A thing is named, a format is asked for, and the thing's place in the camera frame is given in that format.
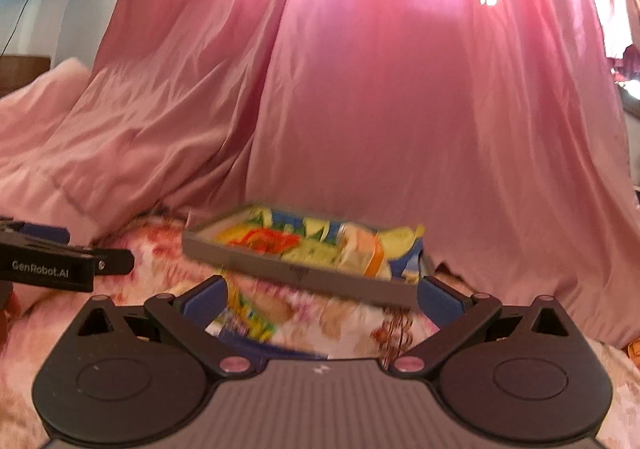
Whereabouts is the pink satin curtain sheet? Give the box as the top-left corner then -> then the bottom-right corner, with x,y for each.
1,0 -> 639,346

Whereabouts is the cream orange snack packet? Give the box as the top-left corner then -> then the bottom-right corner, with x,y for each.
337,224 -> 384,278

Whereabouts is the floral pink bed cover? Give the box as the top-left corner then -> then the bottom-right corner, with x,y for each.
1,218 -> 639,448

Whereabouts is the grey painted cardboard box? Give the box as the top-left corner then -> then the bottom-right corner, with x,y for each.
182,203 -> 435,309

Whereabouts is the yellow purple biscuit packet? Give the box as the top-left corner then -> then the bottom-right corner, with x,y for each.
205,281 -> 328,360

